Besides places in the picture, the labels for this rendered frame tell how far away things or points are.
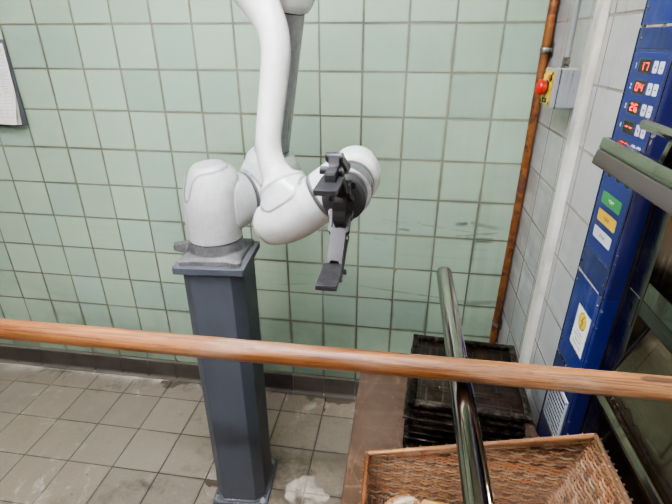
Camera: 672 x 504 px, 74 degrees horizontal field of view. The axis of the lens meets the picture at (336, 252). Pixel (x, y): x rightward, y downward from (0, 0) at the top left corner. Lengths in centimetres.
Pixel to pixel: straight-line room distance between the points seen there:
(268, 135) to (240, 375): 82
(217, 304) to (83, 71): 113
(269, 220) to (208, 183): 37
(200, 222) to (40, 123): 114
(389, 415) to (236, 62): 131
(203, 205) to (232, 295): 27
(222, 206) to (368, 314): 99
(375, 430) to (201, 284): 65
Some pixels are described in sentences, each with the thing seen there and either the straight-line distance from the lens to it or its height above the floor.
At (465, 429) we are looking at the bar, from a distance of 57.
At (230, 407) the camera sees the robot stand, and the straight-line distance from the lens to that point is 160.
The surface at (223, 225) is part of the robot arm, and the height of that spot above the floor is 112.
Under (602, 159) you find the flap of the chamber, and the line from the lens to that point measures 83.
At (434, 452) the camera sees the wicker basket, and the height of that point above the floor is 76.
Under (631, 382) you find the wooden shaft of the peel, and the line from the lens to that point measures 66.
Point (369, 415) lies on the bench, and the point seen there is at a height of 58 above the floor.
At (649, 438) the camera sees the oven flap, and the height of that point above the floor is 97.
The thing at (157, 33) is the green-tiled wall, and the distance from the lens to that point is 191.
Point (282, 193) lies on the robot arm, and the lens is 90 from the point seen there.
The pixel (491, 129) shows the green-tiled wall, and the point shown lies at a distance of 174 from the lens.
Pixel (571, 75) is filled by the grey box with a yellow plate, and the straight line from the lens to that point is 141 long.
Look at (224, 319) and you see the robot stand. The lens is 138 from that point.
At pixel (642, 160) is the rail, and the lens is 73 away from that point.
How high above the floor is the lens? 157
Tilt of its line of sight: 25 degrees down
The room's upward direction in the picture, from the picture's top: straight up
